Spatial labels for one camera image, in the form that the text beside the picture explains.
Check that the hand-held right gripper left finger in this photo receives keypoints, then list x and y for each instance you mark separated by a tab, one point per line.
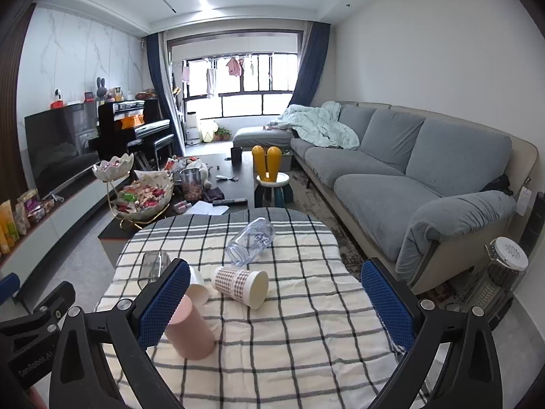
164	302

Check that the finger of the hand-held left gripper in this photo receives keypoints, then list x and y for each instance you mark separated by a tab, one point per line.
8	284
58	298

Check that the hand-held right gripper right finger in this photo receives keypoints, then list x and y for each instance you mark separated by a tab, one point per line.
387	302

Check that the pink cup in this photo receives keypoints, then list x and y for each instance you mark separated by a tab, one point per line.
191	332

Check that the white cup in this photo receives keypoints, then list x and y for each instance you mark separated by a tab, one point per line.
198	295

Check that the clear glass cup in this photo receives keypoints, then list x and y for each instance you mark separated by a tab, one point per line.
152	264

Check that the brown checkered paper cup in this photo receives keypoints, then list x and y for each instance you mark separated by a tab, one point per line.
234	282

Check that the yellow snack packets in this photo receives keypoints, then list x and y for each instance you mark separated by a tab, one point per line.
9	228

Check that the white television cabinet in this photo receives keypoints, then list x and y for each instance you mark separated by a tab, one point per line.
64	217

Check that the pink snack packet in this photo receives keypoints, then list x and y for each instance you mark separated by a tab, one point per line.
30	204

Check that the checkered tablecloth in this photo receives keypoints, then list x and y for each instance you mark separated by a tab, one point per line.
298	328

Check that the white tiered snack bowl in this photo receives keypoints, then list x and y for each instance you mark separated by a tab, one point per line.
142	204

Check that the white paper sheet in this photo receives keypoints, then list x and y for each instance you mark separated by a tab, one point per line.
204	208

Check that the clear plastic bottle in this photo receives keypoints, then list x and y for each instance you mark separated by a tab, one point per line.
250	243

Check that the grey sofa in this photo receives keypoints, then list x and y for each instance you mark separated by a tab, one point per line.
383	196

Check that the electric heater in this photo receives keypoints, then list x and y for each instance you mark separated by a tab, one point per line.
502	281

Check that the clear jar of nuts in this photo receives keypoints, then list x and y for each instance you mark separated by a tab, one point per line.
190	185

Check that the black remote control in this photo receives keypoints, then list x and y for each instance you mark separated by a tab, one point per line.
230	201

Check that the dark coffee table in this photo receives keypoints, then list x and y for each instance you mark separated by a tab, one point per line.
238	179

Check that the black television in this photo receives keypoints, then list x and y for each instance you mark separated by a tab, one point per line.
59	145

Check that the black piano bench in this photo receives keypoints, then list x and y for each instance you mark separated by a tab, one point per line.
162	142

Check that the yellow rabbit ear stool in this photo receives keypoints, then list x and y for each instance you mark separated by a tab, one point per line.
272	181

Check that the black mug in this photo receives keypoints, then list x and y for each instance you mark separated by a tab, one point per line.
236	154

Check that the white air purifier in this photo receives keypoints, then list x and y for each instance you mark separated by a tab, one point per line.
192	128

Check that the potted plants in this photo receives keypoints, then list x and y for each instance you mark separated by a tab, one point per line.
222	134

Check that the orange box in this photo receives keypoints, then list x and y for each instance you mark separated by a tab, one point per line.
131	122

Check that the black piano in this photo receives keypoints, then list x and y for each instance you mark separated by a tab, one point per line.
115	123

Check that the light green blanket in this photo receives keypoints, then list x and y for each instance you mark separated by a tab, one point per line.
323	128

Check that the grey rabbit plush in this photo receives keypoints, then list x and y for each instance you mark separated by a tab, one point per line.
101	91

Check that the white hanging garment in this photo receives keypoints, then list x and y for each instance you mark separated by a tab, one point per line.
211	82

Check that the pink hanging garment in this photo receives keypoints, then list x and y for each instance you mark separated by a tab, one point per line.
234	67

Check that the blue curtain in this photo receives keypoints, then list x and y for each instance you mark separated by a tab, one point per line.
311	68

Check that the white camera red base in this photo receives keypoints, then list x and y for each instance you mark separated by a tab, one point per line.
57	99

